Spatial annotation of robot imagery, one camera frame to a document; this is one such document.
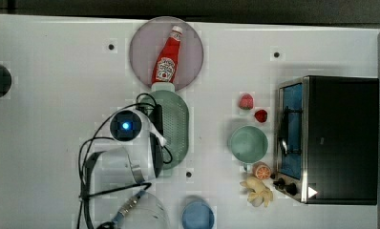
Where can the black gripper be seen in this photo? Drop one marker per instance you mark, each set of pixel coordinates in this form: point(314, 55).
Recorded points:
point(156, 118)

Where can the green plastic strainer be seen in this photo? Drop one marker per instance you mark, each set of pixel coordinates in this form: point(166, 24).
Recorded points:
point(175, 115)

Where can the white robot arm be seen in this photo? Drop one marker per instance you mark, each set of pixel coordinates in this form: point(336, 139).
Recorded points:
point(136, 159)

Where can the red ketchup bottle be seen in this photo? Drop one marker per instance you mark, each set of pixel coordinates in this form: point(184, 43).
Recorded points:
point(166, 66)

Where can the grey round plate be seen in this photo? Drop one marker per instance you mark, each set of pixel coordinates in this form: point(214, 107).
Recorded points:
point(148, 42)

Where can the pink toy strawberry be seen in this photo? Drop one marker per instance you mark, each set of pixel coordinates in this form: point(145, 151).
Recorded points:
point(246, 102)

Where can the green mug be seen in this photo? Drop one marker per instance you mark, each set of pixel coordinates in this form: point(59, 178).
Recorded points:
point(248, 144)

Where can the red toy strawberry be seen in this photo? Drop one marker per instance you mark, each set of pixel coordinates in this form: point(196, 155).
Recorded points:
point(261, 116)

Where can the blue cup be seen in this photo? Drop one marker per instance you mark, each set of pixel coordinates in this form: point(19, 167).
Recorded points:
point(197, 214)

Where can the toy orange slice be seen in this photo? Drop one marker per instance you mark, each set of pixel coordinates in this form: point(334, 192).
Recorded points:
point(261, 171)

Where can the peeled toy banana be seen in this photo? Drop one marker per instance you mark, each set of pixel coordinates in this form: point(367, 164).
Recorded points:
point(259, 193)

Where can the black toaster oven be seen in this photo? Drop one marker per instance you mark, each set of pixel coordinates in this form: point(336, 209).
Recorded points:
point(327, 140)

